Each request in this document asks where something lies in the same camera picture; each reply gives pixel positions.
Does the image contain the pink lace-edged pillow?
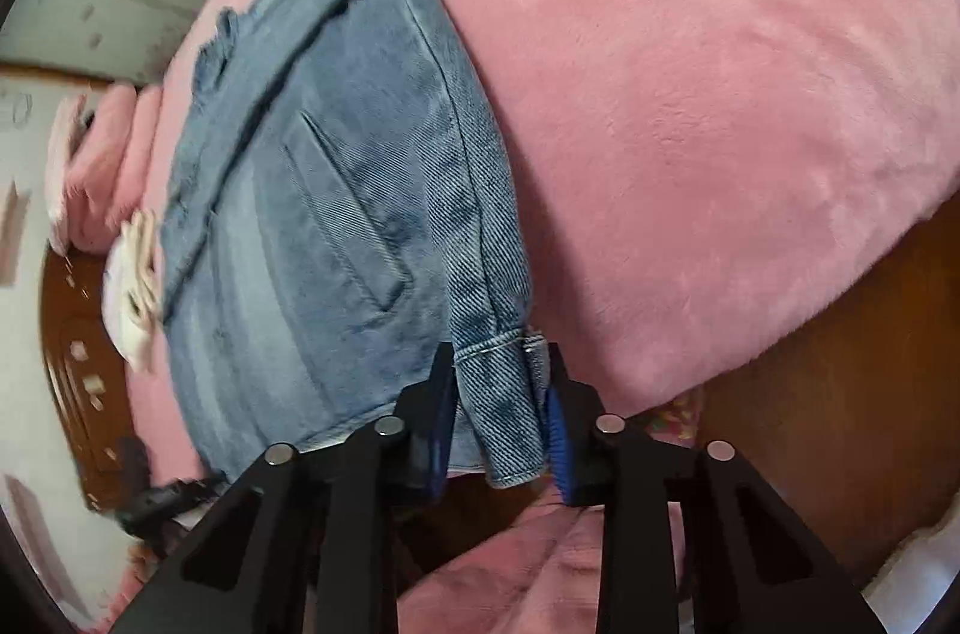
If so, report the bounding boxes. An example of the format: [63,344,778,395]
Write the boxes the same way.
[45,94,95,230]

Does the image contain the wooden headboard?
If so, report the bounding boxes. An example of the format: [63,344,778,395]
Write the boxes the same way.
[37,244,151,515]

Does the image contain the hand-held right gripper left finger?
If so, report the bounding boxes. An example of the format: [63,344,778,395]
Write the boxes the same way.
[112,341,460,634]

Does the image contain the white cloth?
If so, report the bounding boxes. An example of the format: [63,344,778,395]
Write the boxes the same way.
[862,514,960,634]

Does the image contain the pink plush blanket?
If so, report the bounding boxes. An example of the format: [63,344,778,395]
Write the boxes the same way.
[124,0,960,485]

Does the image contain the blue denim jacket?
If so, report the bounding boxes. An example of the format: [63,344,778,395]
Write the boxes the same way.
[160,0,552,491]

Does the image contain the folded cream clothes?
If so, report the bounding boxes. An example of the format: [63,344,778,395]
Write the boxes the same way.
[101,210,162,372]

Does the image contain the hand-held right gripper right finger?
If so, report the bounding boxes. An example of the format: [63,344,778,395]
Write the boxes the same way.
[544,341,893,634]

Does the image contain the folded pink quilt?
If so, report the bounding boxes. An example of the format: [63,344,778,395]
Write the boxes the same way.
[64,83,162,256]

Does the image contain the person's pink trousers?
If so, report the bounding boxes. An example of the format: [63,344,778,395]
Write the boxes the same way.
[394,491,691,634]

